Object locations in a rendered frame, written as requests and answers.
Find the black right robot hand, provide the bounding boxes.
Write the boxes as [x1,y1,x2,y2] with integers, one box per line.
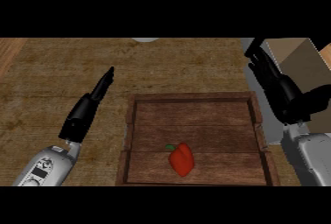
[242,38,331,125]

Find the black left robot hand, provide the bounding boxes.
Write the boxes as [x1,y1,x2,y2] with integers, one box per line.
[56,66,116,144]

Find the brown cardboard box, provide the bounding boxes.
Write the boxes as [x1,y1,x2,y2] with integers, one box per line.
[263,38,331,134]

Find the brown wooden tray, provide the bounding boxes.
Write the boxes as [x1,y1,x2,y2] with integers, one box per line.
[113,91,282,187]

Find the red bell pepper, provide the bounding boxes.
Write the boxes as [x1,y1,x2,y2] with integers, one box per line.
[164,142,196,178]

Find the brown woven placemat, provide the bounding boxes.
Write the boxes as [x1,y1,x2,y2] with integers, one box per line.
[0,38,303,187]

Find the pale grey object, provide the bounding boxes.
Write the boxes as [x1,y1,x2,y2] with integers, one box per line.
[130,38,161,44]

